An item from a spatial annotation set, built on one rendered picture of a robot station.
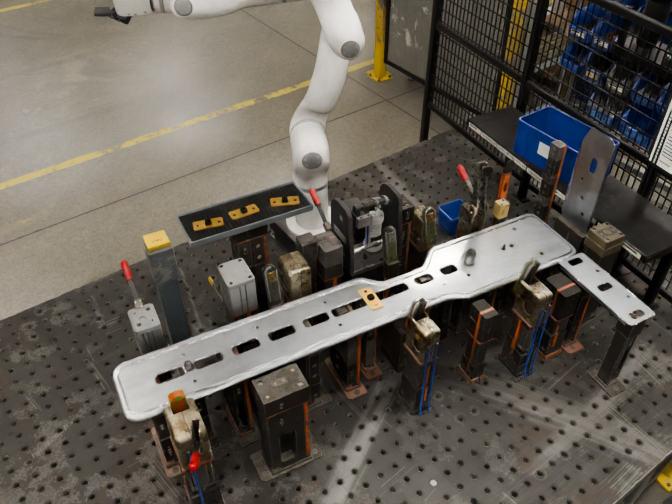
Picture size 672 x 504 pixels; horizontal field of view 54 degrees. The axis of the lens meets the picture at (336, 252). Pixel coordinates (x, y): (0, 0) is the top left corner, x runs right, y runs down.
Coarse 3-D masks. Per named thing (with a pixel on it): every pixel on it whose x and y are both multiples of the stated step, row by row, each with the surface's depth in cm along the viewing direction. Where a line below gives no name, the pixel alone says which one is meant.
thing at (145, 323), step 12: (132, 312) 172; (144, 312) 172; (132, 324) 169; (144, 324) 169; (156, 324) 169; (144, 336) 169; (156, 336) 171; (144, 348) 172; (156, 348) 174; (168, 372) 183
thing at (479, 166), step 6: (480, 162) 197; (486, 162) 197; (474, 168) 198; (480, 168) 196; (486, 168) 194; (474, 174) 199; (480, 174) 198; (486, 174) 194; (474, 180) 200; (480, 180) 200; (486, 180) 199; (474, 186) 201; (480, 186) 201; (486, 186) 201; (474, 192) 202; (480, 192) 202; (486, 192) 202; (474, 198) 203; (480, 198) 203; (474, 204) 204; (480, 210) 207
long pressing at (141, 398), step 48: (480, 240) 203; (528, 240) 203; (336, 288) 187; (384, 288) 187; (432, 288) 187; (480, 288) 187; (240, 336) 174; (288, 336) 174; (336, 336) 174; (144, 384) 162; (192, 384) 162
